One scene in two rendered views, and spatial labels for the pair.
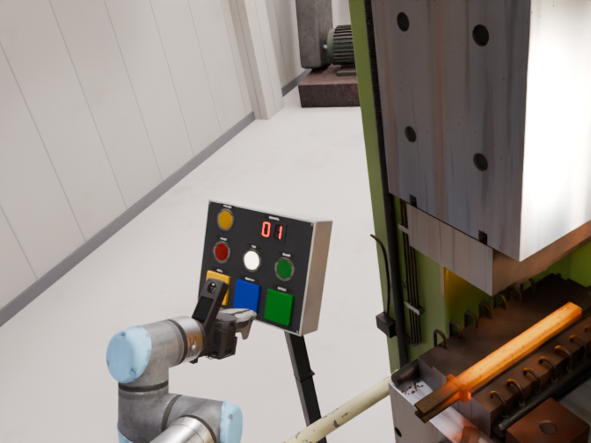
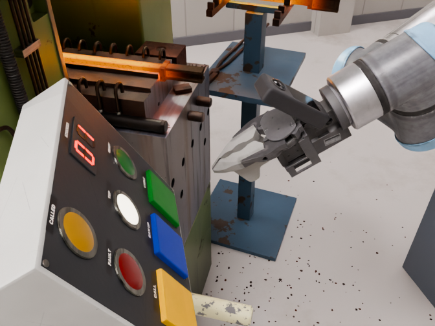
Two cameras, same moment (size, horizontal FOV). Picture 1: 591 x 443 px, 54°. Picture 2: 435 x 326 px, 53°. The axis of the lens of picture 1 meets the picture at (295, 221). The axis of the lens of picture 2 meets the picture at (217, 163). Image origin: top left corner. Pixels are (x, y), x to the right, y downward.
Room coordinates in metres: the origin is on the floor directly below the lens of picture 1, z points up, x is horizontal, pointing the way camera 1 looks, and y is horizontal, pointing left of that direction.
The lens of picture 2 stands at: (1.44, 0.47, 1.49)
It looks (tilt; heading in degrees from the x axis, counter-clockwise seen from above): 39 degrees down; 220
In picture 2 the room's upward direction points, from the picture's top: straight up
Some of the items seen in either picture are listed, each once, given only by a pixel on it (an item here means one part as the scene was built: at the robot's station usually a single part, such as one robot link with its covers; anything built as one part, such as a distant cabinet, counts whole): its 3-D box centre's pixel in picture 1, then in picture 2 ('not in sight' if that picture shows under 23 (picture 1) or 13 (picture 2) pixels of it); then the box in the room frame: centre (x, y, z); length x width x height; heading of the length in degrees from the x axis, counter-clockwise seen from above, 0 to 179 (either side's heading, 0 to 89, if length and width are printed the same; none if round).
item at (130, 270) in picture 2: (222, 251); (130, 271); (1.26, 0.20, 1.09); 0.05 x 0.03 x 0.04; 26
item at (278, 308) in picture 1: (280, 307); (160, 199); (1.10, 0.08, 1.01); 0.07 x 0.05 x 0.07; 51
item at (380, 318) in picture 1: (386, 324); not in sight; (1.19, -0.19, 0.80); 0.06 x 0.03 x 0.04; 26
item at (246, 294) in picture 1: (247, 296); (166, 246); (1.17, 0.15, 1.01); 0.07 x 0.05 x 0.07; 51
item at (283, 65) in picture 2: not in sight; (252, 71); (0.24, -0.35, 0.76); 0.40 x 0.30 x 0.02; 19
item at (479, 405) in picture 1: (524, 343); (81, 79); (0.88, -0.43, 0.96); 0.42 x 0.20 x 0.09; 116
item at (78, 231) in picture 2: (225, 220); (78, 232); (1.30, 0.18, 1.16); 0.05 x 0.03 x 0.04; 26
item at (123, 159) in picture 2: (284, 269); (124, 162); (1.14, 0.05, 1.09); 0.05 x 0.03 x 0.04; 26
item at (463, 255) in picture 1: (532, 199); not in sight; (0.88, -0.43, 1.32); 0.42 x 0.20 x 0.10; 116
